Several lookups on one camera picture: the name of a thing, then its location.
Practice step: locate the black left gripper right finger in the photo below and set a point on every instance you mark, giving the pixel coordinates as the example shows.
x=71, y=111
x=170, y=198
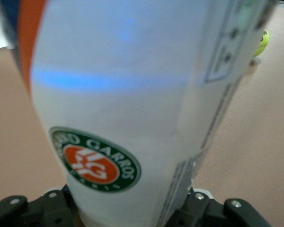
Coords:
x=215, y=215

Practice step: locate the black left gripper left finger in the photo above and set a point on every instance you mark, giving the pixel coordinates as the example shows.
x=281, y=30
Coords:
x=38, y=212

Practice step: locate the white blue tennis ball can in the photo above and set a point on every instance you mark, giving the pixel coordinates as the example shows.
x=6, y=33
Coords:
x=132, y=106

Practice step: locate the tennis ball Wilson print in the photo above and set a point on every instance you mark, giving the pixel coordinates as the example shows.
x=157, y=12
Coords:
x=262, y=45

